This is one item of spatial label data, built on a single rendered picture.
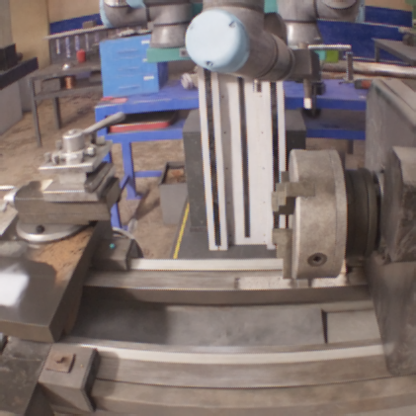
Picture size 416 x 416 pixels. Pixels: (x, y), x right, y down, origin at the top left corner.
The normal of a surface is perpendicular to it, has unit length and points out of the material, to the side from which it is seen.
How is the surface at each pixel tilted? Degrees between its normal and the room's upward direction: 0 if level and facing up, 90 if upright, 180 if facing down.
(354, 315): 0
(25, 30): 90
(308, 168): 21
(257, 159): 90
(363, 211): 61
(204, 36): 75
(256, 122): 90
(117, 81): 90
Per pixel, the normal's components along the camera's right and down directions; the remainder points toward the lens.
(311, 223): -0.09, 0.15
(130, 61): -0.07, 0.50
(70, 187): -0.05, -0.87
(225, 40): -0.51, 0.22
